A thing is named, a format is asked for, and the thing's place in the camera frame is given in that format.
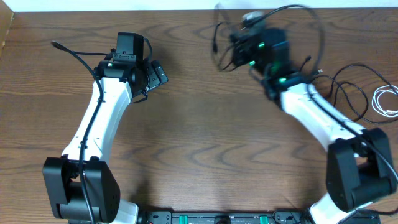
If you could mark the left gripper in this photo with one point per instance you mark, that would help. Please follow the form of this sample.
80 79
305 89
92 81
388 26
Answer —
157 79

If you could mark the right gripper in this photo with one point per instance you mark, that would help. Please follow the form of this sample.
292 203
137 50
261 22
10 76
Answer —
243 39

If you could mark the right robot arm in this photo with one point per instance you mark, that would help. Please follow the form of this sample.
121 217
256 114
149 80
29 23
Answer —
359 167

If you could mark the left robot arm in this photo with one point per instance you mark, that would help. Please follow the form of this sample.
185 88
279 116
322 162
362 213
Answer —
80 185

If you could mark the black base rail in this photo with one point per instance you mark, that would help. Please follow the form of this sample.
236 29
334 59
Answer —
280 217

